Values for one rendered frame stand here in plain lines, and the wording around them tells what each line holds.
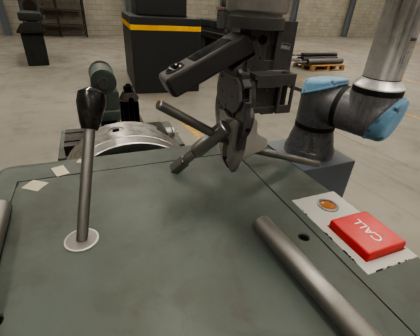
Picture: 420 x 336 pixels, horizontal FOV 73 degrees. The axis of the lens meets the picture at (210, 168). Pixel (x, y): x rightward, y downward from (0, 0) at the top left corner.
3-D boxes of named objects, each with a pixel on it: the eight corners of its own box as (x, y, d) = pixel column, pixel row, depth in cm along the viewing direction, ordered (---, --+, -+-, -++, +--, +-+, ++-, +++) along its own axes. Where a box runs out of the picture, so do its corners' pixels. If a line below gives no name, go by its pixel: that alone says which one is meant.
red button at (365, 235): (401, 254, 33) (408, 241, 32) (363, 267, 31) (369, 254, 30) (361, 221, 38) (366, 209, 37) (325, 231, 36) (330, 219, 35)
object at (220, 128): (169, 173, 43) (223, 128, 37) (167, 162, 44) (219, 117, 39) (179, 177, 44) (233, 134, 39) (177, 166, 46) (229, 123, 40)
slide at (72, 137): (169, 144, 129) (169, 135, 127) (65, 157, 114) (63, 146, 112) (161, 129, 143) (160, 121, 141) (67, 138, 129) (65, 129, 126)
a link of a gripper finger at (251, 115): (251, 154, 38) (258, 88, 34) (240, 155, 38) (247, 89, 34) (235, 141, 42) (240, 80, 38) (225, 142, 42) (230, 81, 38)
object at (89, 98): (112, 133, 32) (106, 91, 30) (81, 137, 31) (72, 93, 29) (109, 121, 35) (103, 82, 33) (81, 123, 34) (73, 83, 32)
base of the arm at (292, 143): (311, 139, 99) (317, 111, 94) (343, 158, 87) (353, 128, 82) (275, 144, 93) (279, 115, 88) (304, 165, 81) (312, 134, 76)
